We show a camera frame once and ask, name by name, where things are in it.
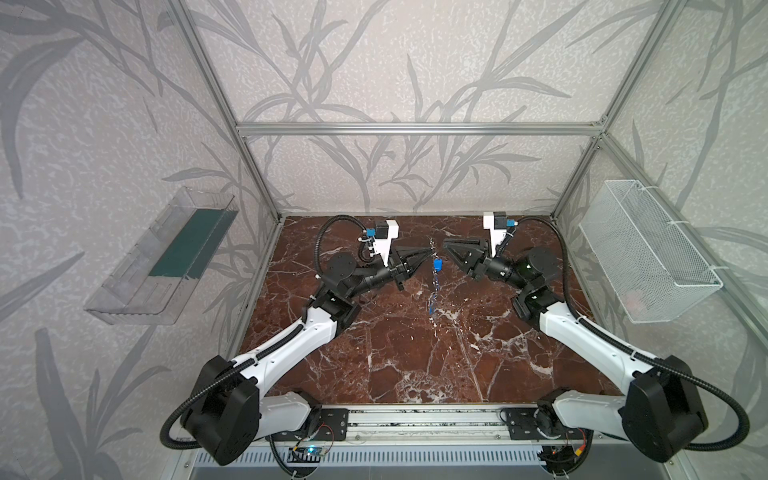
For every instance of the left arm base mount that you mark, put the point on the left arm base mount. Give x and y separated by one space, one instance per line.
325 424

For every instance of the clear plastic wall shelf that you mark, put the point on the clear plastic wall shelf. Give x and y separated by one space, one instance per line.
154 281

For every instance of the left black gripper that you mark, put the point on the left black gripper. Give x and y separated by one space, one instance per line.
397 270

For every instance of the white wire mesh basket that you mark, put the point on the white wire mesh basket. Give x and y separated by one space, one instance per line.
653 267

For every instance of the aluminium frame crossbar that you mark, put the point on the aluminium frame crossbar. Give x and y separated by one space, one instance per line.
248 129

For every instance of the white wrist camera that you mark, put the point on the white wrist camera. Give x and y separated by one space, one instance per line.
380 238
496 223

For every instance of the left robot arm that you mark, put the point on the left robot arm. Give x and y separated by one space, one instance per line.
230 405

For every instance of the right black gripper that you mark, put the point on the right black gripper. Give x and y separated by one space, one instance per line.
477 261

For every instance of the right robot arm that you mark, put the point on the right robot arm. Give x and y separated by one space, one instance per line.
655 410

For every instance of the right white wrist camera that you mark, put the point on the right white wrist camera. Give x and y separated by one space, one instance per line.
496 223

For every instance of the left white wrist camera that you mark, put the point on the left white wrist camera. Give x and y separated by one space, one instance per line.
380 238

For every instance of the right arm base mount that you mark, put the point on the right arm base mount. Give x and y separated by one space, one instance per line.
536 424

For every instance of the green circuit board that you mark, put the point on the green circuit board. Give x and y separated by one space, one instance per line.
309 454

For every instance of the aluminium front rail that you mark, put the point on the aluminium front rail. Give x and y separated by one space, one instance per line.
424 424

